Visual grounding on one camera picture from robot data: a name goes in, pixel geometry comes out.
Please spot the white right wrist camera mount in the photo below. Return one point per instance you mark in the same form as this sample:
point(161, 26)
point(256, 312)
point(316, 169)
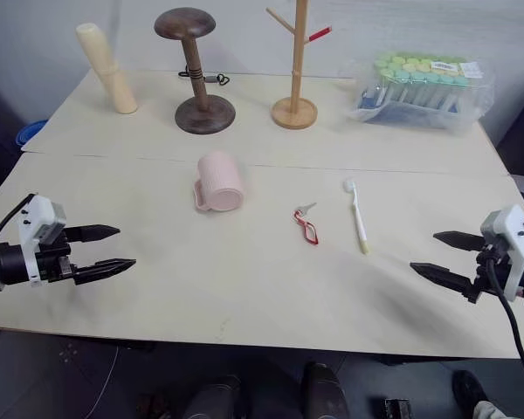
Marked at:
point(516, 238)

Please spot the dark rounded shape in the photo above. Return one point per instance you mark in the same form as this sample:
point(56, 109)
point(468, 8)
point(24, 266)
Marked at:
point(325, 393)
point(214, 399)

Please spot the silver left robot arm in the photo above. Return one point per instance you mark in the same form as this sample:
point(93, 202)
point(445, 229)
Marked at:
point(0, 267)

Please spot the pink ribbed plastic cup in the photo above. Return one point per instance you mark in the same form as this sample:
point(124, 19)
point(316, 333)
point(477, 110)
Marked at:
point(220, 181)

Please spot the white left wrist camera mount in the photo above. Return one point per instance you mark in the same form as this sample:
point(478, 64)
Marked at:
point(38, 214)

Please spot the cream bamboo-shaped cylinder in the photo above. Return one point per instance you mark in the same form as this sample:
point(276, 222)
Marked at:
point(107, 70)

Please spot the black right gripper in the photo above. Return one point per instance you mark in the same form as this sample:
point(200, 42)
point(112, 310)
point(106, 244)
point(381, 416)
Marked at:
point(489, 272)

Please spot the light wooden branch rack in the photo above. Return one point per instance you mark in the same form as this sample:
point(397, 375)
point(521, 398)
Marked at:
point(296, 78)

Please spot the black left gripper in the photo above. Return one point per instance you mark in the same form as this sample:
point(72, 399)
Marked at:
point(50, 257)

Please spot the blue round bowl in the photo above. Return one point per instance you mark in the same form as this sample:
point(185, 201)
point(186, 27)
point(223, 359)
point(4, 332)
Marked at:
point(28, 132)

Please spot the clear bag of capped tubes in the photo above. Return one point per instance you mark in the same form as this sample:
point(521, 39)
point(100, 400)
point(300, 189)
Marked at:
point(419, 94)

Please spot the red tag on rack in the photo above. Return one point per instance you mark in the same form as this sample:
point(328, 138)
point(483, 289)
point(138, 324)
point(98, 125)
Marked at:
point(321, 34)

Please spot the black shoe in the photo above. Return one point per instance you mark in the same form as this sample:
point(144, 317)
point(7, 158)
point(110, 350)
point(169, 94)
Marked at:
point(468, 388)

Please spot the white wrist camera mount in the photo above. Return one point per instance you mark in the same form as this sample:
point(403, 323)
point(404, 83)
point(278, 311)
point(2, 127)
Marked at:
point(38, 214)
point(516, 238)

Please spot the small black box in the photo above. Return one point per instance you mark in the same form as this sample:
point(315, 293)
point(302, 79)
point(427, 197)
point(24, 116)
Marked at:
point(397, 409)

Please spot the dark wooden hat stand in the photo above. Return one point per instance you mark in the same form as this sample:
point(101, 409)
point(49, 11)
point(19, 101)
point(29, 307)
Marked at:
point(196, 78)

